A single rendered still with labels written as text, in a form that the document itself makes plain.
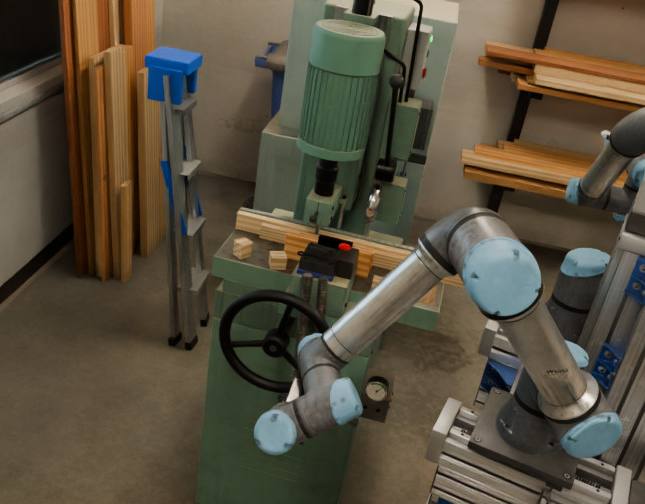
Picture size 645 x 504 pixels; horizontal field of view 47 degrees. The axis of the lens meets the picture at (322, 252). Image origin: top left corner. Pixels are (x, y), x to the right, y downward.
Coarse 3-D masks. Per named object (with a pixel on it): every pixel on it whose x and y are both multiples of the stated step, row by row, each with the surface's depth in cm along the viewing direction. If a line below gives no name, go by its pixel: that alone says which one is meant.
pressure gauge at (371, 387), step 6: (372, 378) 193; (378, 378) 193; (384, 378) 194; (366, 384) 194; (372, 384) 192; (378, 384) 192; (384, 384) 192; (366, 390) 194; (372, 390) 193; (384, 390) 192; (372, 396) 194; (378, 396) 194; (384, 396) 193
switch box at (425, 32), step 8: (416, 24) 206; (408, 32) 200; (424, 32) 199; (408, 40) 201; (424, 40) 200; (408, 48) 202; (424, 48) 201; (408, 56) 203; (416, 56) 202; (424, 56) 202; (408, 64) 204; (416, 64) 203; (424, 64) 208; (400, 72) 205; (408, 72) 205; (416, 72) 204; (416, 80) 205; (416, 88) 206
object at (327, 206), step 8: (336, 184) 204; (312, 192) 197; (336, 192) 199; (312, 200) 193; (320, 200) 193; (328, 200) 194; (336, 200) 199; (312, 208) 194; (320, 208) 193; (328, 208) 193; (336, 208) 203; (304, 216) 195; (320, 216) 194; (328, 216) 194; (320, 224) 195; (328, 224) 195
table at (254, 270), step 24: (264, 240) 205; (216, 264) 194; (240, 264) 193; (264, 264) 194; (288, 264) 196; (264, 288) 194; (288, 288) 191; (360, 288) 190; (408, 312) 188; (432, 312) 186
